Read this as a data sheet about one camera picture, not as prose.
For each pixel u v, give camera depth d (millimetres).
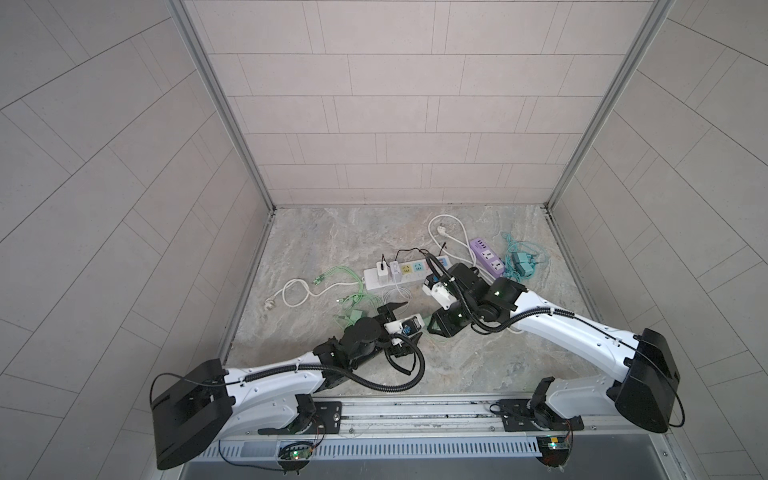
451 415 725
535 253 1026
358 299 908
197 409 438
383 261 894
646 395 382
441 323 651
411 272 955
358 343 564
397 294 953
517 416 708
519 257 991
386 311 681
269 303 886
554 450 678
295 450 644
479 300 559
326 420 710
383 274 888
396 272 891
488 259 991
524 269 962
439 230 1082
